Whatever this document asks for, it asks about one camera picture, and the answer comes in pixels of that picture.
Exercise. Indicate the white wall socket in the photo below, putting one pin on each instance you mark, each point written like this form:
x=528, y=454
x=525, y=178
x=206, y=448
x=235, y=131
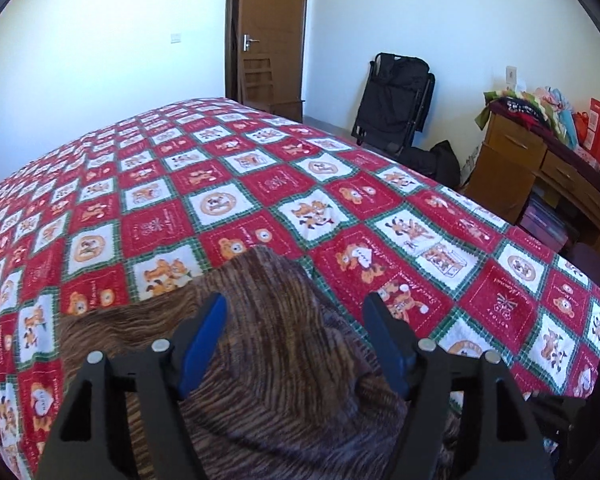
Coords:
x=511, y=78

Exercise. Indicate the brown wooden door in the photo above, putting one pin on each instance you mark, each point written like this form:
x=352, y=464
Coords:
x=264, y=46

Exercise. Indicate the red patchwork bed cover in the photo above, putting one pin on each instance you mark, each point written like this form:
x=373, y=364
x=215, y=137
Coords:
x=139, y=208

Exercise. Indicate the pile of items on desk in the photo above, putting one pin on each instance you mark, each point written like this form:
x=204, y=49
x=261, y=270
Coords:
x=546, y=107

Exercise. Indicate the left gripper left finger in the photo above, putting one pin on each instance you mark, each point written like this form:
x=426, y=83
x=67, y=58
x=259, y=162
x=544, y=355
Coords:
x=91, y=437

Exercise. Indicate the red gift bag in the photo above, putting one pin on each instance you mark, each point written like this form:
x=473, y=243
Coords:
x=588, y=129

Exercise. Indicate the black folded stroller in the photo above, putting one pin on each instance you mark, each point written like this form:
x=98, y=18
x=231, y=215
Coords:
x=395, y=103

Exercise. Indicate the wooden desk with drawers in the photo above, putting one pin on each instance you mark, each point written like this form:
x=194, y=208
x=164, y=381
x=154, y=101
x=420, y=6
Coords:
x=513, y=160

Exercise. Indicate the black bag on floor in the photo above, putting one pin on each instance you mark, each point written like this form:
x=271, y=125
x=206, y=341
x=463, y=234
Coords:
x=439, y=163

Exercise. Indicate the brown knitted sweater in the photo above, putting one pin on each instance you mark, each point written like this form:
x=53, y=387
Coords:
x=292, y=391

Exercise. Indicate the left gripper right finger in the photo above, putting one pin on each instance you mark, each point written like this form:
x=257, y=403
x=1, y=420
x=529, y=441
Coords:
x=498, y=438

